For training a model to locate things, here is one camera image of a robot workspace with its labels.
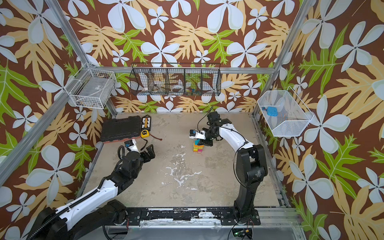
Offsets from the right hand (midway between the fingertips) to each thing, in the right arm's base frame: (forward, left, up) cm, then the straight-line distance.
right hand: (199, 138), depth 91 cm
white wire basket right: (+6, -49, +14) cm, 51 cm away
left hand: (-8, +31, +5) cm, 32 cm away
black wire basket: (+35, +15, +19) cm, 43 cm away
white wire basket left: (+21, +63, +23) cm, 70 cm away
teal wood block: (-3, +2, +1) cm, 4 cm away
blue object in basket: (+9, -43, +14) cm, 46 cm away
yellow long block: (-3, +2, -8) cm, 8 cm away
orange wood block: (-4, +1, -3) cm, 5 cm away
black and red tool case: (+14, +60, -7) cm, 62 cm away
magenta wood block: (-3, -1, -8) cm, 9 cm away
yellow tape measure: (+11, +38, -9) cm, 41 cm away
